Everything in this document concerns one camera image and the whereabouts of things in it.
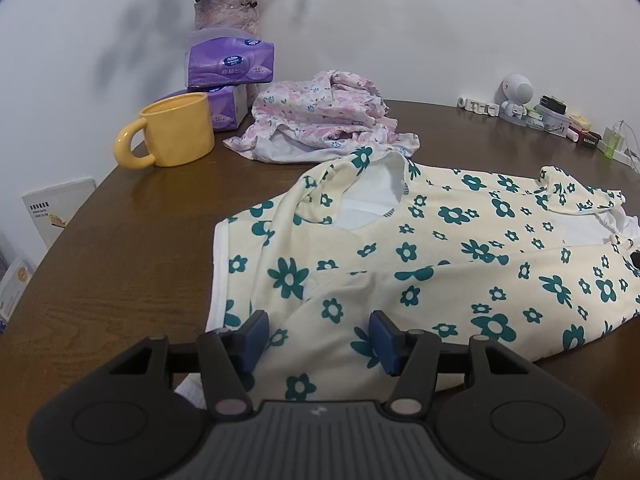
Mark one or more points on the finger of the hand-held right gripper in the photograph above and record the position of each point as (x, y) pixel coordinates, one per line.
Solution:
(636, 265)

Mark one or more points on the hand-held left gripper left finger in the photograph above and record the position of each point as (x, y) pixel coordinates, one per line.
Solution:
(255, 337)

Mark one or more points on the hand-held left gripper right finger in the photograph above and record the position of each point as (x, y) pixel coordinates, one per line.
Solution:
(382, 342)

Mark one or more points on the cream green-flowered garment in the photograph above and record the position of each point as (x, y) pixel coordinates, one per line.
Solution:
(450, 260)

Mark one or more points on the white extension socket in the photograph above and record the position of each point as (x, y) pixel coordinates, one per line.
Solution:
(629, 156)

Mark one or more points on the green liquid bottle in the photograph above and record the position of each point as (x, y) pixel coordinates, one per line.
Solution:
(610, 145)

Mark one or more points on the dark red labelled box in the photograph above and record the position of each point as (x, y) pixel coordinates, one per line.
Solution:
(590, 140)

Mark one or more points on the white tube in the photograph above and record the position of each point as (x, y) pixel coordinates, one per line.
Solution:
(572, 134)

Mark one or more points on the yellow note pad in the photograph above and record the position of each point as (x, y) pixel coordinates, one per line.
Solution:
(580, 120)

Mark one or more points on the grey tin box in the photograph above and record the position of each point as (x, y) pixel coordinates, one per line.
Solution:
(555, 122)

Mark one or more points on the stack of small white-green boxes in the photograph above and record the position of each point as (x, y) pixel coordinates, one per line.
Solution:
(534, 117)

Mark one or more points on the black charger block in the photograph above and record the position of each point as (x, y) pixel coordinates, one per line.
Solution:
(552, 104)

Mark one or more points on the white robot-shaped speaker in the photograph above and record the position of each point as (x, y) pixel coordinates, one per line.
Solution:
(517, 87)

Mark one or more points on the yellow mug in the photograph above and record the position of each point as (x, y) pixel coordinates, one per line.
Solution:
(175, 130)

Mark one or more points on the white power strip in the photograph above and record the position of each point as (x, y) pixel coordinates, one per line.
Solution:
(477, 106)

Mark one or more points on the purple tissue pack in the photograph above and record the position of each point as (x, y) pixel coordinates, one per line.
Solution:
(230, 65)
(225, 110)

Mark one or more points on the pink floral garment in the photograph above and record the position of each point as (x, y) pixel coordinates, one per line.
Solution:
(310, 105)

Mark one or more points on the white printed carton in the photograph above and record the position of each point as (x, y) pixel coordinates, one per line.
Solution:
(55, 205)

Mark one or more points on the white packet with orange print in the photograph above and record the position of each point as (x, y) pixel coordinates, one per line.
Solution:
(15, 285)

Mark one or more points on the pink mottled vase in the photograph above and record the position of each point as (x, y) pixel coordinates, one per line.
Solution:
(225, 12)

